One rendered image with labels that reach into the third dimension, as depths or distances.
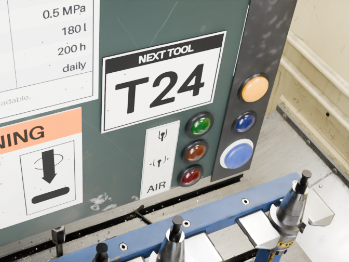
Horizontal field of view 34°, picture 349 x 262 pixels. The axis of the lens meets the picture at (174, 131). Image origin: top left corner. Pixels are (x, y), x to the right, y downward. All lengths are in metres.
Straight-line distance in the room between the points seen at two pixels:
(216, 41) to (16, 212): 0.20
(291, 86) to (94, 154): 1.25
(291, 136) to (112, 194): 1.21
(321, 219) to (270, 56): 0.54
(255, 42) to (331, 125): 1.12
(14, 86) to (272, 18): 0.20
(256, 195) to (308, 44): 0.68
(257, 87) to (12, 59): 0.21
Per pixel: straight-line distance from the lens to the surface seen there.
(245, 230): 0.93
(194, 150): 0.50
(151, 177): 0.50
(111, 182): 0.48
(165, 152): 0.49
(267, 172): 1.62
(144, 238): 0.88
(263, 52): 0.47
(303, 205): 0.92
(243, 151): 0.53
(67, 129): 0.42
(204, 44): 0.43
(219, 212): 0.93
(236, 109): 0.49
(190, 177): 0.52
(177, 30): 0.41
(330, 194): 1.57
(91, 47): 0.38
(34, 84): 0.38
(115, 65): 0.40
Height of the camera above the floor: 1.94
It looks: 43 degrees down
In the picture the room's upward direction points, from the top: 8 degrees clockwise
